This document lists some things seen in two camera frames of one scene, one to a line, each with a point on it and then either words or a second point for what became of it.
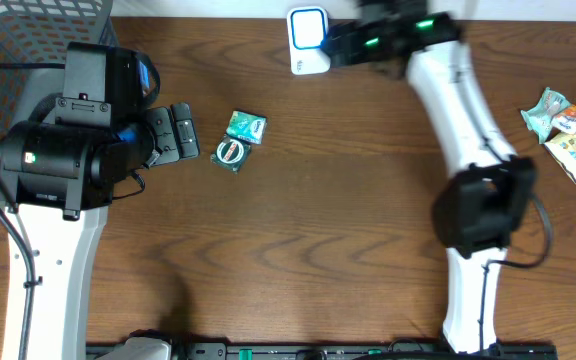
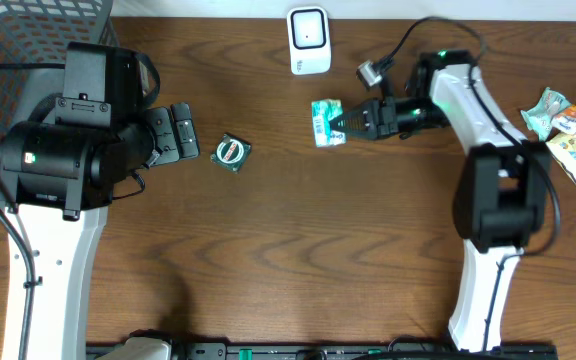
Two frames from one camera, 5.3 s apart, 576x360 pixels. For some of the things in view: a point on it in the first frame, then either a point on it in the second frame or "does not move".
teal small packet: (540, 118) does not move
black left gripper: (163, 135) does not move
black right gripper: (337, 41) -> (379, 120)
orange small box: (572, 120) does not move
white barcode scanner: (307, 28) does not move
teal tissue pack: (247, 126) -> (323, 111)
